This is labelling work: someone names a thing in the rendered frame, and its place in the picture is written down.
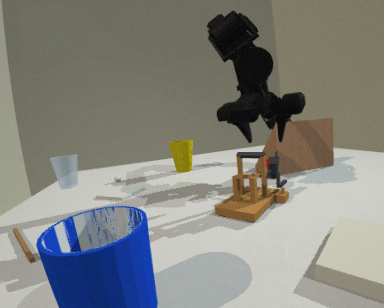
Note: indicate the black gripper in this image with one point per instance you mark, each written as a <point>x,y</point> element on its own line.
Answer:
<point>288,105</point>

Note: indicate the yellow cup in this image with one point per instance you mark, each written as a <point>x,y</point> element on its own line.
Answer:
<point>182,154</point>

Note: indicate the blue mug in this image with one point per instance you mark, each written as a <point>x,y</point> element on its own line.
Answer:
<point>100,259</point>

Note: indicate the clear plastic cup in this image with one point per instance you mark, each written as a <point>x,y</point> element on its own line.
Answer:
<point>66,170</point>

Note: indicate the brown wooden stick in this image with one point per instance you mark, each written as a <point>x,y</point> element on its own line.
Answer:
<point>24,246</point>

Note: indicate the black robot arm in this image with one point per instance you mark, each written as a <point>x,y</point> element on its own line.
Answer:
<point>230,38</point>

